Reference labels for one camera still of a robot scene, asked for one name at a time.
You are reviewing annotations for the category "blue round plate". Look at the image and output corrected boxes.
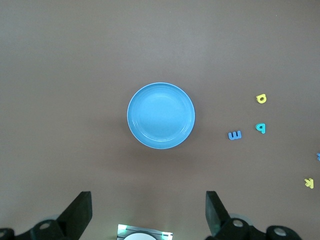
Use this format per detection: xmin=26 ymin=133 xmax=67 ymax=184
xmin=126 ymin=82 xmax=196 ymax=150

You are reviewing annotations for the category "teal foam letter p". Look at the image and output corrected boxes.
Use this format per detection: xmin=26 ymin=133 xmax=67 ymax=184
xmin=255 ymin=122 xmax=267 ymax=135

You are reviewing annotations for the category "blue foam letter m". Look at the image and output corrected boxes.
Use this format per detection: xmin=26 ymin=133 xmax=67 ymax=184
xmin=227 ymin=130 xmax=243 ymax=141

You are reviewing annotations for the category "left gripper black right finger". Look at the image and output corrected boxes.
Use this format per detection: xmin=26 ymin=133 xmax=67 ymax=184
xmin=204 ymin=191 xmax=302 ymax=240

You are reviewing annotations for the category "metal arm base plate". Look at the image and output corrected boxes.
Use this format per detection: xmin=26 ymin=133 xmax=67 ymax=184
xmin=117 ymin=224 xmax=174 ymax=240

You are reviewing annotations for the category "brown table cover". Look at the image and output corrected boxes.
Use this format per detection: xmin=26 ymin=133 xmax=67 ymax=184
xmin=0 ymin=0 xmax=320 ymax=240

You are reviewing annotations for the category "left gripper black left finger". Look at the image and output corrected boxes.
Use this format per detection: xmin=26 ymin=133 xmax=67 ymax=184
xmin=0 ymin=191 xmax=93 ymax=240

